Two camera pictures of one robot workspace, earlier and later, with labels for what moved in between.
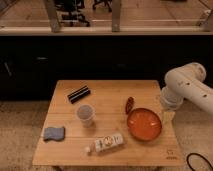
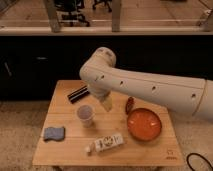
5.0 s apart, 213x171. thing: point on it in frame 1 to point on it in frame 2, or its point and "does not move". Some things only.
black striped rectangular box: (79, 94) does not move
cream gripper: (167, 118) to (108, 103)
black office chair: (71, 13) does not move
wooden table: (107, 123) does not move
